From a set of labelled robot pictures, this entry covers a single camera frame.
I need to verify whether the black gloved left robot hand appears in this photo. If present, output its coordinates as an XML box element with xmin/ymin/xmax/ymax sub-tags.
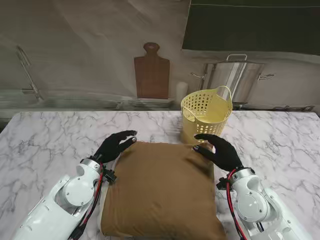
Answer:
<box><xmin>96</xmin><ymin>130</ymin><xmax>138</xmax><ymax>163</ymax></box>

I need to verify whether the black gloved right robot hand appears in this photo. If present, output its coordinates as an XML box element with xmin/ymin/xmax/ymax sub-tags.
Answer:
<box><xmin>192</xmin><ymin>133</ymin><xmax>245</xmax><ymax>173</ymax></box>

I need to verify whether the brown pillowcase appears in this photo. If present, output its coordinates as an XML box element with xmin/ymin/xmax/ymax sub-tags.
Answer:
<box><xmin>99</xmin><ymin>141</ymin><xmax>227</xmax><ymax>240</ymax></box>

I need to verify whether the yellow perforated laundry basket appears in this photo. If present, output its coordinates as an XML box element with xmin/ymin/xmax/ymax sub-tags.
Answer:
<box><xmin>180</xmin><ymin>85</ymin><xmax>234</xmax><ymax>146</ymax></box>

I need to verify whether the steel sink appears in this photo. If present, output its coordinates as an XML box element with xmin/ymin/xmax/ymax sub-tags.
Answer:
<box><xmin>0</xmin><ymin>96</ymin><xmax>126</xmax><ymax>111</ymax></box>

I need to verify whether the white cylindrical container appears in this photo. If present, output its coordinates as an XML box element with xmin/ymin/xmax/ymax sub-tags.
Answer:
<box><xmin>175</xmin><ymin>81</ymin><xmax>189</xmax><ymax>106</ymax></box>

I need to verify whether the steel stockpot with lid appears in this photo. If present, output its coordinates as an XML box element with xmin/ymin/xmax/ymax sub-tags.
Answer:
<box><xmin>191</xmin><ymin>53</ymin><xmax>275</xmax><ymax>105</ymax></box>

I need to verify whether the brown wooden cutting board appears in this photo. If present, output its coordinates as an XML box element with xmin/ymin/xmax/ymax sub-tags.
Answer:
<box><xmin>133</xmin><ymin>42</ymin><xmax>171</xmax><ymax>100</ymax></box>

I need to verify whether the chrome faucet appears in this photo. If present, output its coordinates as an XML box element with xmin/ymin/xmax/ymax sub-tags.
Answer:
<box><xmin>16</xmin><ymin>45</ymin><xmax>42</xmax><ymax>101</ymax></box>

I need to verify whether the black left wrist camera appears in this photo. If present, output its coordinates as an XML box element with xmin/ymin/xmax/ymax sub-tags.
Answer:
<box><xmin>103</xmin><ymin>168</ymin><xmax>118</xmax><ymax>185</ymax></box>

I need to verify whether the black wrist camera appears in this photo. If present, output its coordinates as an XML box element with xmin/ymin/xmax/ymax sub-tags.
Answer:
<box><xmin>103</xmin><ymin>168</ymin><xmax>118</xmax><ymax>185</ymax></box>
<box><xmin>216</xmin><ymin>176</ymin><xmax>229</xmax><ymax>191</ymax></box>

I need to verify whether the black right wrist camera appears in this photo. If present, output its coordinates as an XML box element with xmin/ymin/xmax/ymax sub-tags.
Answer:
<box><xmin>216</xmin><ymin>176</ymin><xmax>229</xmax><ymax>191</ymax></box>

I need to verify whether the red black left arm cable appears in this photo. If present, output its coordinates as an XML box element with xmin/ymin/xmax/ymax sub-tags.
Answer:
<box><xmin>72</xmin><ymin>162</ymin><xmax>105</xmax><ymax>238</ymax></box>

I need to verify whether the dark wall panel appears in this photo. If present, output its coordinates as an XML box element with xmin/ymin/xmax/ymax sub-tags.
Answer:
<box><xmin>181</xmin><ymin>0</ymin><xmax>320</xmax><ymax>55</ymax></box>

